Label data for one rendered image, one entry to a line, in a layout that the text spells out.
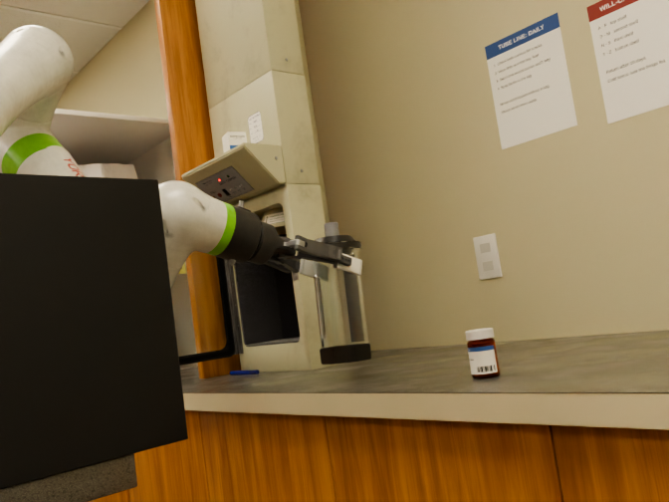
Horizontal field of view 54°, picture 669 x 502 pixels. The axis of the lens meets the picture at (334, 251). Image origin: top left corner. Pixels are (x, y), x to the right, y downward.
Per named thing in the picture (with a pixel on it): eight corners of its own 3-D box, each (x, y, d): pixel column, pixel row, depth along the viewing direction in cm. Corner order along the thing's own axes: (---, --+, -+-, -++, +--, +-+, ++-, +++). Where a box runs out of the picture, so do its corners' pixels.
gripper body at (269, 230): (265, 214, 113) (307, 229, 119) (238, 223, 120) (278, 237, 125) (259, 255, 111) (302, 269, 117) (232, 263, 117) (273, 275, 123)
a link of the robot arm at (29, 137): (-26, 87, 122) (35, 94, 132) (-43, 145, 127) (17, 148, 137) (24, 140, 115) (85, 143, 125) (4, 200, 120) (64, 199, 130)
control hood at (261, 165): (220, 209, 190) (216, 175, 191) (287, 183, 166) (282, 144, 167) (184, 209, 183) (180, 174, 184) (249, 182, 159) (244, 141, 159)
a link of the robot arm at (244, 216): (201, 264, 114) (230, 256, 107) (211, 201, 117) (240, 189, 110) (230, 272, 117) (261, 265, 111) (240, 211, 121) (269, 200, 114)
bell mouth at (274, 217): (296, 234, 195) (293, 216, 195) (334, 222, 182) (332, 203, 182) (245, 236, 183) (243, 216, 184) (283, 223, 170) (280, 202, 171)
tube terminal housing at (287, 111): (309, 359, 202) (276, 117, 210) (383, 355, 178) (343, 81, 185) (241, 373, 186) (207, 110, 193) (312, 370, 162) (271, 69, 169)
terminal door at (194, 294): (236, 356, 184) (218, 215, 188) (127, 374, 167) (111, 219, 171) (235, 356, 185) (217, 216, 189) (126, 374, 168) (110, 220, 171)
